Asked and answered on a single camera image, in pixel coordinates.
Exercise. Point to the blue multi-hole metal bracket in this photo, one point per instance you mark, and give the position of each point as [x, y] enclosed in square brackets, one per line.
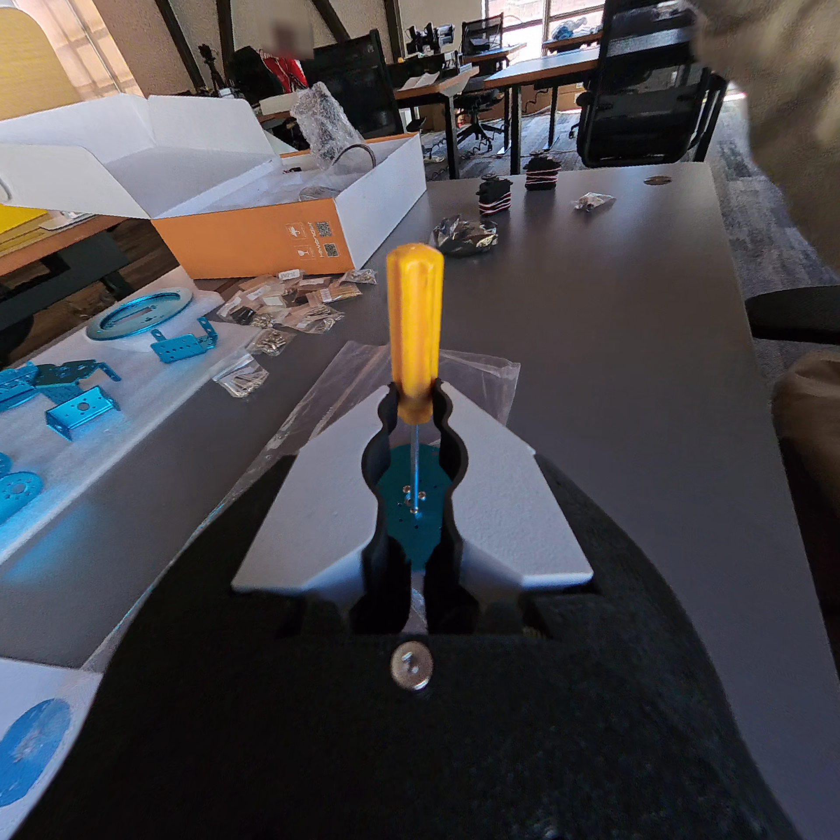
[180, 346]

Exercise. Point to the clear plastic bag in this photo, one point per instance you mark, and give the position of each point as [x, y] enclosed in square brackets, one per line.
[328, 394]

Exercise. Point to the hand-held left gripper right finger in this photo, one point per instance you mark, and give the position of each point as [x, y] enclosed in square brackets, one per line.
[518, 518]

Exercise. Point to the dark crumpled plastic bag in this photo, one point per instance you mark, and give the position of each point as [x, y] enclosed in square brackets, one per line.
[463, 236]

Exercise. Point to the small clear screw bag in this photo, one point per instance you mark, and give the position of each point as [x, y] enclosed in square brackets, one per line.
[594, 201]

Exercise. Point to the blue joined metal brackets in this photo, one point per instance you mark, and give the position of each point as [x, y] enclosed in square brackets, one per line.
[59, 380]

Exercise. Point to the black chair armrest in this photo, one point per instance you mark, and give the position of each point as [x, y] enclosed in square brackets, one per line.
[794, 312]

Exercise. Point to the large black mesh chair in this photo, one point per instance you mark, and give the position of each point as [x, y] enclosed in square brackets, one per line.
[643, 98]

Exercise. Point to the yellow divider panel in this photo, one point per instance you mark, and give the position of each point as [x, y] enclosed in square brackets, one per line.
[33, 59]

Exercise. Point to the black mesh office chair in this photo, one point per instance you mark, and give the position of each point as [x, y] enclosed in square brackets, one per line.
[354, 79]

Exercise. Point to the orange and white cardboard box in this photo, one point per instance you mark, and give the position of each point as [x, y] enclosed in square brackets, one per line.
[262, 236]

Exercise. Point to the grey desk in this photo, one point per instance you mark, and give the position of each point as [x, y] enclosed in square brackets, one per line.
[623, 394]

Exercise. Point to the pile of small hardware bags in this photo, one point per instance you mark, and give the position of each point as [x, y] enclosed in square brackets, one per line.
[295, 308]

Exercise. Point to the blue round metal disc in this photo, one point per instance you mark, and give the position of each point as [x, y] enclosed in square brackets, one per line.
[413, 538]

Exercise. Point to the white foam sheet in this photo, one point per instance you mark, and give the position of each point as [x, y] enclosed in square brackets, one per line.
[144, 407]

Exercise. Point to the stacked yellow plastic bins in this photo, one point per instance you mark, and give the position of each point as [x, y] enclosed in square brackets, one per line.
[19, 229]

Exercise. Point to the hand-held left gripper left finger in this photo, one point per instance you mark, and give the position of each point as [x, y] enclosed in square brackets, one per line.
[308, 525]

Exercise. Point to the distant wood edged desk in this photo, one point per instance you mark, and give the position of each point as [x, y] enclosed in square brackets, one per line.
[544, 65]
[433, 85]

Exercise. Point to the small blue metal bracket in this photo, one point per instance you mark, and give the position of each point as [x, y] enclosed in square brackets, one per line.
[82, 413]

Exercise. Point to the white assembly guide sheet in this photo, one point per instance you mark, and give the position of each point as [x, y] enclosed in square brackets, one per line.
[39, 728]

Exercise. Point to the person's right forearm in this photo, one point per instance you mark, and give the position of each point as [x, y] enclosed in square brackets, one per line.
[787, 98]

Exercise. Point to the black servo motor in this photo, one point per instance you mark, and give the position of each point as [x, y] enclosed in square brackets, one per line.
[493, 197]
[541, 172]

